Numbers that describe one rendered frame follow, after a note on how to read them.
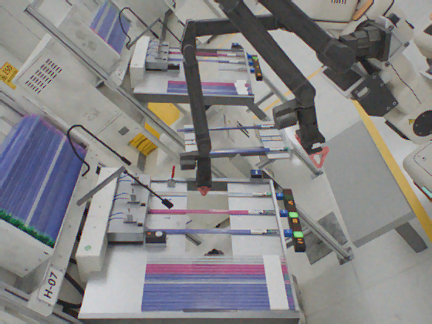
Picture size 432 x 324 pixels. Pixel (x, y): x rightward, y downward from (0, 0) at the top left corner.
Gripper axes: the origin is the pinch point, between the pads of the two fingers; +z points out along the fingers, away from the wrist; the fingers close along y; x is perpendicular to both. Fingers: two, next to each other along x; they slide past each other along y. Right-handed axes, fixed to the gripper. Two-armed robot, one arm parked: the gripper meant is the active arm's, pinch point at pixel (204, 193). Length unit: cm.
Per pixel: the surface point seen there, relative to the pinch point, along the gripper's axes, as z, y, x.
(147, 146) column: 173, -273, -61
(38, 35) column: 40, -275, -156
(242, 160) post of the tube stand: 3.7, -28.0, 19.5
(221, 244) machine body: 34.1, -0.5, 8.8
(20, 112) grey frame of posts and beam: -34, -11, -72
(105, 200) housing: -8.1, 12.5, -39.0
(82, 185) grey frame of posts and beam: -13, 9, -47
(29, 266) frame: -14, 49, -56
